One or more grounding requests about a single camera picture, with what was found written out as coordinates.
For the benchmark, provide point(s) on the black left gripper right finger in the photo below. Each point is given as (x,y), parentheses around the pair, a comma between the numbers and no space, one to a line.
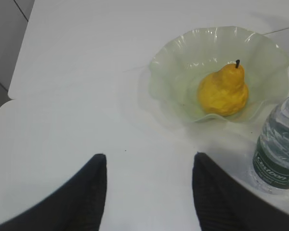
(222,204)

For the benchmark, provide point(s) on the green ruffled glass plate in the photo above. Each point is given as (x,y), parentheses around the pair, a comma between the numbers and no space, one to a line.
(179,67)

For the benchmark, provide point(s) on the yellow pear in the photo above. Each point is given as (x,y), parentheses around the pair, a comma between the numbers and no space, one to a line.
(224,92)

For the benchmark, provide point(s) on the clear water bottle green label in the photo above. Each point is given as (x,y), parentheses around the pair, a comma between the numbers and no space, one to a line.
(270,162)

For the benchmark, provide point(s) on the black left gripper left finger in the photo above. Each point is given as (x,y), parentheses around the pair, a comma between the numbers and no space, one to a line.
(78,205)

